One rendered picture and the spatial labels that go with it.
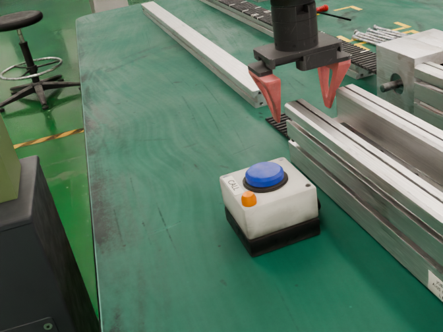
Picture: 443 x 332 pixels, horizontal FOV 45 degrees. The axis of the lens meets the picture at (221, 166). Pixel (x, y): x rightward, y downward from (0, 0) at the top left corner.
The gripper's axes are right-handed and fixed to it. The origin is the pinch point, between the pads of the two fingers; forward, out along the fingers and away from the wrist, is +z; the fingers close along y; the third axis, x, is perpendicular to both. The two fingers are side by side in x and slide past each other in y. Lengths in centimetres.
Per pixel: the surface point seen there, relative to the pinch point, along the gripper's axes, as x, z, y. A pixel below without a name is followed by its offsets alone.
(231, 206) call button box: -17.3, 0.6, -16.6
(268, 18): 56, 1, 18
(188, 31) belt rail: 63, 2, 0
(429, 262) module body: -33.4, 1.3, -4.3
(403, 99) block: -2.9, 1.6, 14.2
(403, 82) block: -2.8, -1.0, 14.2
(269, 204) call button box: -21.6, -1.1, -13.8
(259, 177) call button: -18.8, -2.7, -13.6
